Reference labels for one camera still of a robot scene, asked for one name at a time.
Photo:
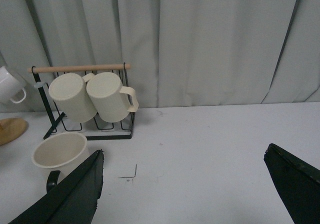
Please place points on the white mug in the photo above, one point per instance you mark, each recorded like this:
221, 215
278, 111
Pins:
11, 84

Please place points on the black wire cup rack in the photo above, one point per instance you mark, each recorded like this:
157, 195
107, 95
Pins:
102, 130

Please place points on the cream ribbed mug left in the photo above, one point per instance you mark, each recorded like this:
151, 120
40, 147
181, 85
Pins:
69, 93

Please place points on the cream cup black handle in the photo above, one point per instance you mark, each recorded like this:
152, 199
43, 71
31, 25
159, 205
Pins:
57, 156

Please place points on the grey curtain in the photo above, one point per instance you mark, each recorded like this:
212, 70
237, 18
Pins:
182, 52

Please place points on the wooden mug tree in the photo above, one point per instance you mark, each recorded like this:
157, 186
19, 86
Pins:
11, 129

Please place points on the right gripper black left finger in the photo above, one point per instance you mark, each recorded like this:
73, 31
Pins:
72, 201

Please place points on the cream ribbed mug right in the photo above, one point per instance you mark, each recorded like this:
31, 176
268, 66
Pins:
112, 100

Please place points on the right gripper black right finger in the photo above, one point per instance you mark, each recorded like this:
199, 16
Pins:
297, 183

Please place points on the cream ribbed mug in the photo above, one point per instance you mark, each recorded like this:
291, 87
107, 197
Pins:
69, 93
112, 100

